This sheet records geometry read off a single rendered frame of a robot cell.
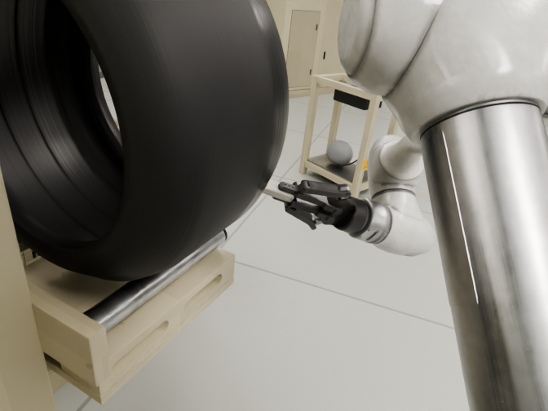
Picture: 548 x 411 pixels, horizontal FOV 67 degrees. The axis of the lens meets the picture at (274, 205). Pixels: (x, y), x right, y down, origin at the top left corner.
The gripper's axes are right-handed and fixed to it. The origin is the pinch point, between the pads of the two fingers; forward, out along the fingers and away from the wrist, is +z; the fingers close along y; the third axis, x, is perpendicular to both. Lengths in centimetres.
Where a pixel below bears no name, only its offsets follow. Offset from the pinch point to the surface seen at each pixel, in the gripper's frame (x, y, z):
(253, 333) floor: 25, 105, -57
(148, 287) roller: -16.4, 15.1, 17.8
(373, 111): 164, 48, -130
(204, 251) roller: -6.1, 15.6, 7.6
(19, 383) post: -29, 26, 32
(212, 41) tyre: -7.6, -24.2, 24.8
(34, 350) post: -25.4, 22.8, 31.5
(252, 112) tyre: -8.0, -18.2, 16.2
